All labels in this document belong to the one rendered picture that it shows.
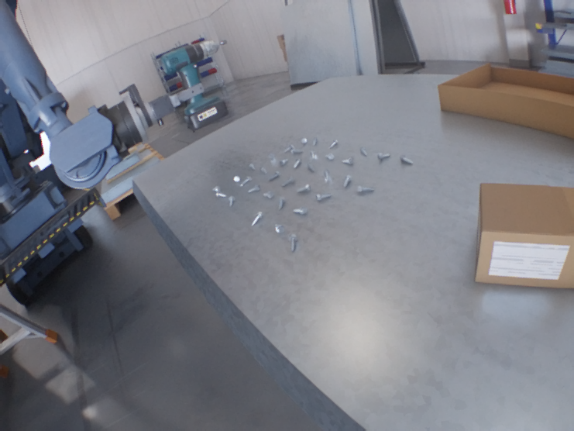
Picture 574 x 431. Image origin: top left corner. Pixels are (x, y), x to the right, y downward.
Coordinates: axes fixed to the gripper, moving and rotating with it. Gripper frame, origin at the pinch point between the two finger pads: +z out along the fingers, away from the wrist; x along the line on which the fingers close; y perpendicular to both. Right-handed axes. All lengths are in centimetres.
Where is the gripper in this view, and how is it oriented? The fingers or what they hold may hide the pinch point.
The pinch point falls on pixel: (194, 91)
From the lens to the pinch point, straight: 88.2
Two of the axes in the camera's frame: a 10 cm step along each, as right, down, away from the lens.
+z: 8.0, -5.1, 3.2
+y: 3.0, 8.0, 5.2
